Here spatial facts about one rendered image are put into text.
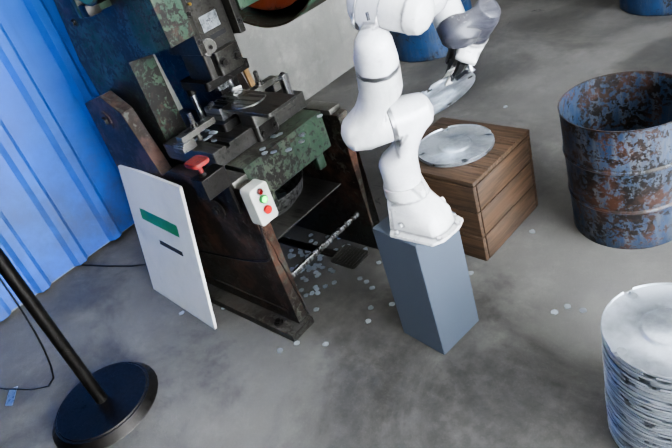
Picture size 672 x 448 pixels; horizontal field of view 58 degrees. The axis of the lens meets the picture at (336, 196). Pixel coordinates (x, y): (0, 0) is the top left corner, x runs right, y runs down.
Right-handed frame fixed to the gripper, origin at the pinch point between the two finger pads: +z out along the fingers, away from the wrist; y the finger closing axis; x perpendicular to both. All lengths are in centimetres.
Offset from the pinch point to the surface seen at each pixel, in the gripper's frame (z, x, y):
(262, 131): 15, 63, 13
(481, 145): 21.5, -8.7, -21.2
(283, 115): 22, 52, 19
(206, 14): -7, 67, 48
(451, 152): 24.8, 1.5, -18.2
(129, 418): 50, 141, -51
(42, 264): 125, 166, 38
